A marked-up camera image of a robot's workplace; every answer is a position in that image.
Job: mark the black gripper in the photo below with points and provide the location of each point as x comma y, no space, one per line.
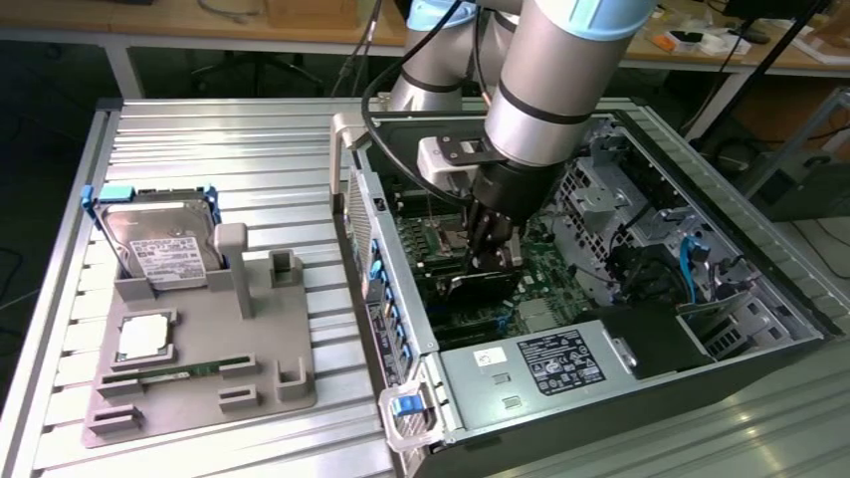
511,191

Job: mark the graphics card with metal bracket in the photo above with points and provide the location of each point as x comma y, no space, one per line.
478,289

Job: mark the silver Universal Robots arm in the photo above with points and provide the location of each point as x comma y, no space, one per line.
551,99

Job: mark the perforated metal disk bay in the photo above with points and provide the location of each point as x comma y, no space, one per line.
591,199

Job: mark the thin metal locking lever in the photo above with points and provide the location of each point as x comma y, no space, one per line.
431,209

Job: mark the CPU socket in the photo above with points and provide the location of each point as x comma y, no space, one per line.
448,234

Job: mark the green motherboard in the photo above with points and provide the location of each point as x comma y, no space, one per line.
551,274

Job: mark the black installed RAM stick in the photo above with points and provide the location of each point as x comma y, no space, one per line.
438,269

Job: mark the silver chipset heatsink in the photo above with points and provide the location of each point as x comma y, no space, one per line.
540,316

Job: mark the black plastic fan shroud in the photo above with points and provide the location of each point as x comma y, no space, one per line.
651,338

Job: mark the grey power supply unit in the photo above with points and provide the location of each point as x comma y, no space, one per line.
478,398

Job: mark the black slanted pole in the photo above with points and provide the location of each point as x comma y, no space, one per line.
750,74

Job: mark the dark grey box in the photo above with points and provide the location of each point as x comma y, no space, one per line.
810,191

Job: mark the blue case latch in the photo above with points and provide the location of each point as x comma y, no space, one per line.
406,404

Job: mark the black office chair base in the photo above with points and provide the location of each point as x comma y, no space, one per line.
259,61

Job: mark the open black PC case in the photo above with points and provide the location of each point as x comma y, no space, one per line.
696,393

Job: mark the hard disk in blue caddy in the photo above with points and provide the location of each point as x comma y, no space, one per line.
165,234

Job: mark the black monitor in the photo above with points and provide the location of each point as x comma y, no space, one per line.
776,7

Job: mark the grey plastic parts rack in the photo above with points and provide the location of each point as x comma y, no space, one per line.
199,348

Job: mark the green RAM stick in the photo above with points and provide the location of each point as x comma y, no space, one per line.
185,372

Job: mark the silver CPU chip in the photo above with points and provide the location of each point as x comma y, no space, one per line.
143,338

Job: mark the wooden desk with white frame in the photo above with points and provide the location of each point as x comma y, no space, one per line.
165,22

